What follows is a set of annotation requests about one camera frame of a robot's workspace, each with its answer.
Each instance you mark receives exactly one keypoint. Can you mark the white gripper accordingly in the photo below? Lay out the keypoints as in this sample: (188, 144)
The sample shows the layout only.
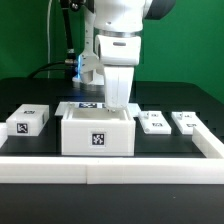
(118, 57)

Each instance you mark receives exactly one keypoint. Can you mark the white cabinet door panel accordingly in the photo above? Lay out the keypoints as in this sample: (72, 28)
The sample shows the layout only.
(153, 122)
(186, 121)

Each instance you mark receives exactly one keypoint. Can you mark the white cabinet body box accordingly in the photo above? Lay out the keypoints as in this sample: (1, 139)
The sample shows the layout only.
(97, 132)

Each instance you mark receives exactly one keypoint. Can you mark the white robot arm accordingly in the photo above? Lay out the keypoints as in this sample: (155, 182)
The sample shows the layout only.
(114, 18)

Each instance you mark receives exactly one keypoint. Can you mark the white cabinet top block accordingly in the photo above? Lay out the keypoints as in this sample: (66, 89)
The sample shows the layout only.
(28, 120)

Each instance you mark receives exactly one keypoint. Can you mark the white marker base plate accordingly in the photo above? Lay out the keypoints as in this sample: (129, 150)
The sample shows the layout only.
(133, 108)

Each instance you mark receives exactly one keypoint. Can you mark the white border fence rail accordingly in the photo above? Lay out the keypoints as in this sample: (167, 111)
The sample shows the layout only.
(85, 170)

